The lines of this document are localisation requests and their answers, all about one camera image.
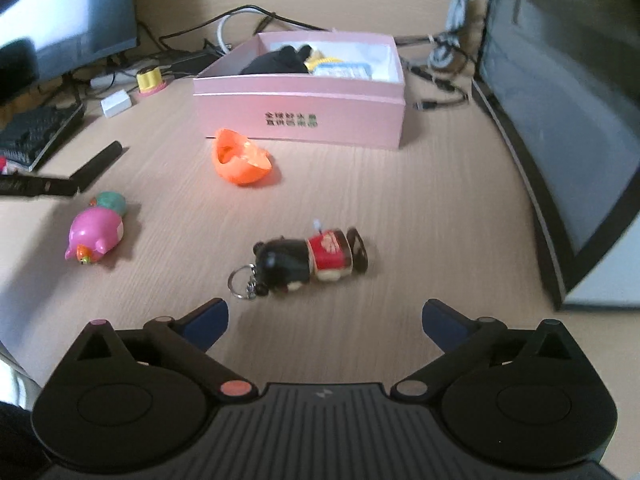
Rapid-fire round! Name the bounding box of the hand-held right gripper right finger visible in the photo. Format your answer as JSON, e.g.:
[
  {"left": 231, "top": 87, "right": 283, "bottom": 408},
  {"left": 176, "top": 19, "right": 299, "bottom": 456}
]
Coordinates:
[{"left": 391, "top": 299, "right": 576, "bottom": 403}]

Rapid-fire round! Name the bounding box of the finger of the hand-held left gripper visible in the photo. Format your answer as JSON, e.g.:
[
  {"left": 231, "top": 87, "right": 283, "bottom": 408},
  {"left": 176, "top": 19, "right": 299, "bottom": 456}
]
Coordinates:
[
  {"left": 67, "top": 141, "right": 124, "bottom": 195},
  {"left": 0, "top": 172, "right": 81, "bottom": 201}
]

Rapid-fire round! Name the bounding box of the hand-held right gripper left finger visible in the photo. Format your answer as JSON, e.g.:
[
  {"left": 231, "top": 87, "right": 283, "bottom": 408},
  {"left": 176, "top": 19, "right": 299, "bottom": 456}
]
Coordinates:
[{"left": 75, "top": 298, "right": 253, "bottom": 403}]

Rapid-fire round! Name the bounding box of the small white box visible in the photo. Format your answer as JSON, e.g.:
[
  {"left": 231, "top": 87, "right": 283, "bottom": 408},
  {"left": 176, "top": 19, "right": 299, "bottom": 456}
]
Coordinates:
[{"left": 100, "top": 89, "right": 133, "bottom": 118}]

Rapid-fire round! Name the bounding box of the pink pig toy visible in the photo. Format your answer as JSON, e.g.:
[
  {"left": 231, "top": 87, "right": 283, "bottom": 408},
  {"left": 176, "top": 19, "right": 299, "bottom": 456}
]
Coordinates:
[{"left": 64, "top": 191, "right": 127, "bottom": 266}]

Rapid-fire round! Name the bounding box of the yellow pink toy jar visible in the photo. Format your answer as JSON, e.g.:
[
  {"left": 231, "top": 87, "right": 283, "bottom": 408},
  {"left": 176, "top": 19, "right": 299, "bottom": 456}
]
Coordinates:
[{"left": 136, "top": 66, "right": 167, "bottom": 97}]

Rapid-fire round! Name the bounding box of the black bear keychain figure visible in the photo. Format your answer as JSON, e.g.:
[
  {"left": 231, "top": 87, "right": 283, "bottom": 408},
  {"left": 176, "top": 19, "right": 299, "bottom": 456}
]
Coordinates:
[{"left": 227, "top": 227, "right": 370, "bottom": 301}]

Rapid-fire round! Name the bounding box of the orange helmet toy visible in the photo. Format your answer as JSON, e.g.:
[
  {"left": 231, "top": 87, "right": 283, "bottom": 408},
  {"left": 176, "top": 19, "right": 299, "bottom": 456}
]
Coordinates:
[{"left": 211, "top": 128, "right": 275, "bottom": 187}]

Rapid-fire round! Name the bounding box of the black plush toy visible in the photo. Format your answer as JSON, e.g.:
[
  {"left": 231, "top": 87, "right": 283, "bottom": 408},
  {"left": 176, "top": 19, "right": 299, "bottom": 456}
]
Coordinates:
[{"left": 239, "top": 44, "right": 313, "bottom": 76}]

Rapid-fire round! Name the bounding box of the pink cardboard box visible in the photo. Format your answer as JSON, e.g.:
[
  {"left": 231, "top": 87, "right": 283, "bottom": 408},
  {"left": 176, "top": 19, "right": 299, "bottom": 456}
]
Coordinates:
[{"left": 192, "top": 31, "right": 407, "bottom": 151}]

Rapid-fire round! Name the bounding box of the blue white tissue pack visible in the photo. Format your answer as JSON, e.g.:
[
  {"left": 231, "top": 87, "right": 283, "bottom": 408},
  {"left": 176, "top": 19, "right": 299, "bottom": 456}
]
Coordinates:
[{"left": 312, "top": 60, "right": 376, "bottom": 81}]

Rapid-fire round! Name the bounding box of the wooden desktop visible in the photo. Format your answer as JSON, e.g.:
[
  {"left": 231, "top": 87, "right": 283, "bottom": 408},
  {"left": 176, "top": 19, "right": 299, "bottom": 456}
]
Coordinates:
[{"left": 0, "top": 0, "right": 566, "bottom": 411}]

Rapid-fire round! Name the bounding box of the black keyboard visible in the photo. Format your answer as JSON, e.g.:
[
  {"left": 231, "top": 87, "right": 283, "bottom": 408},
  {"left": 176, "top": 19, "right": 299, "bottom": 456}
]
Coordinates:
[{"left": 0, "top": 102, "right": 86, "bottom": 172}]

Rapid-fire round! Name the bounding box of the white power strip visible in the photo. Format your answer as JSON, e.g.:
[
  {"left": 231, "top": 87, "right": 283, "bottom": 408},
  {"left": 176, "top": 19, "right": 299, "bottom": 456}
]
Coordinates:
[{"left": 90, "top": 62, "right": 151, "bottom": 90}]

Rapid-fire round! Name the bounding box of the black power adapter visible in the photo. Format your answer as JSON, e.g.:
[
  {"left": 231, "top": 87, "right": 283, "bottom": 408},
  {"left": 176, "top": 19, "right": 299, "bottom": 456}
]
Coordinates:
[{"left": 167, "top": 52, "right": 221, "bottom": 77}]

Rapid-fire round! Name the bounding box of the black computer monitor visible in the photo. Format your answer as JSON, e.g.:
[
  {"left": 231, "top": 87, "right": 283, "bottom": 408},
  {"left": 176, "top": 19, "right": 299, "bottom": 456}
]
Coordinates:
[{"left": 0, "top": 0, "right": 140, "bottom": 106}]

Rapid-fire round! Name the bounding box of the dark cloth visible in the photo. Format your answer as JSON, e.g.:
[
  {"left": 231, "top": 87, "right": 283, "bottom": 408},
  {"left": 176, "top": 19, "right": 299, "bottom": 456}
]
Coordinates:
[{"left": 0, "top": 400, "right": 46, "bottom": 480}]

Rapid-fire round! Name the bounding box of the right curved monitor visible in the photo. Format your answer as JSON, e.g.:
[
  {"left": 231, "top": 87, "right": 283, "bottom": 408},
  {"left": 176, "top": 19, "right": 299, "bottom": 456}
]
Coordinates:
[{"left": 472, "top": 0, "right": 640, "bottom": 311}]

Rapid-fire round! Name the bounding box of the white cable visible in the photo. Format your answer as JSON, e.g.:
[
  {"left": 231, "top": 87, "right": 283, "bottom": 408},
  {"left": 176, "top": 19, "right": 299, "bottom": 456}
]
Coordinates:
[{"left": 216, "top": 7, "right": 281, "bottom": 53}]

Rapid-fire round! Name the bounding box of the black cable with connector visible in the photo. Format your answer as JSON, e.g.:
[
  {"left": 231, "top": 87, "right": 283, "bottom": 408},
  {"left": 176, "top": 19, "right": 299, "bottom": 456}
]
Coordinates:
[{"left": 400, "top": 35, "right": 473, "bottom": 112}]

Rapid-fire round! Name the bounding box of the grey bundled cable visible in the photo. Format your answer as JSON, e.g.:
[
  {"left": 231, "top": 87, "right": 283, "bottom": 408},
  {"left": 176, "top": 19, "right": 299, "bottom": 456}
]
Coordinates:
[{"left": 427, "top": 0, "right": 473, "bottom": 68}]

